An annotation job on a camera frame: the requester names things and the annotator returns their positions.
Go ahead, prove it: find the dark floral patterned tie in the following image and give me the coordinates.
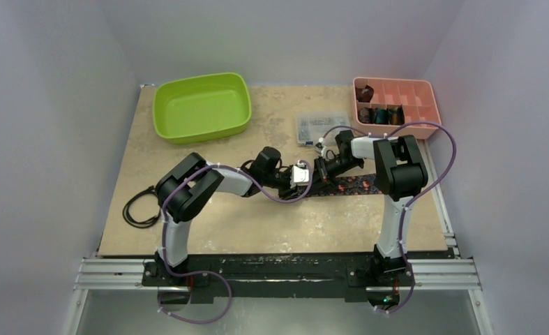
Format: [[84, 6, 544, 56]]
[[306, 174, 382, 198]]

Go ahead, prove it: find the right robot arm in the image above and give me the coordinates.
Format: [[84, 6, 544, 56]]
[[311, 130, 428, 284]]

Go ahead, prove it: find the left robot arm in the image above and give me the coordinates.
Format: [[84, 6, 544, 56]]
[[155, 147, 313, 285]]

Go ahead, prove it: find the clear plastic parts box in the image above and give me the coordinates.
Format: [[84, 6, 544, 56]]
[[295, 110, 350, 147]]

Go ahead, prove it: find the rolled teal tie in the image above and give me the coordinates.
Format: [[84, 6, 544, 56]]
[[371, 107, 389, 125]]

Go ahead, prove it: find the pink divided organizer tray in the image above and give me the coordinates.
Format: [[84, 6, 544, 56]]
[[350, 77, 442, 135]]

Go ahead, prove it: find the rolled dark red tie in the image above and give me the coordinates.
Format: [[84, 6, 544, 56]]
[[355, 84, 375, 103]]

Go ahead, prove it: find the rolled dark gold tie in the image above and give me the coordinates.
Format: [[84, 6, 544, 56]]
[[387, 105, 405, 126]]

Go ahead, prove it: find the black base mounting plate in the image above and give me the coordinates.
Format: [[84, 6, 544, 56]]
[[142, 252, 413, 307]]

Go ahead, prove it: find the green plastic tub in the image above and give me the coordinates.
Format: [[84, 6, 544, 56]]
[[152, 73, 252, 144]]

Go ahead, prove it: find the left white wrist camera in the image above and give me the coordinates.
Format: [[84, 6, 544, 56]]
[[290, 160, 311, 188]]

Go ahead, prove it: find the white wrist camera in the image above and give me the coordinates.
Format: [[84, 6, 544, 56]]
[[290, 160, 311, 188], [314, 137, 335, 160]]

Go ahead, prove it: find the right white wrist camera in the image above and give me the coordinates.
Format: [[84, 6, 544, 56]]
[[314, 137, 335, 160]]

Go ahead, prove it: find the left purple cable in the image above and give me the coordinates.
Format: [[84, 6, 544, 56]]
[[160, 160, 315, 324]]

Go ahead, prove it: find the purple cable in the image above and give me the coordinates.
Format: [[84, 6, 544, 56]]
[[319, 121, 458, 315], [160, 160, 315, 324]]

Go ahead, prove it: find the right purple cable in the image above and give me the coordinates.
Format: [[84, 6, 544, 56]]
[[319, 121, 458, 315]]

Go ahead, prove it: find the black cable loop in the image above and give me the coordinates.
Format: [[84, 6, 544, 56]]
[[121, 184, 162, 229]]

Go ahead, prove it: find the aluminium frame rail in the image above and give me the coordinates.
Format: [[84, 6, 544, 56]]
[[63, 258, 494, 334]]

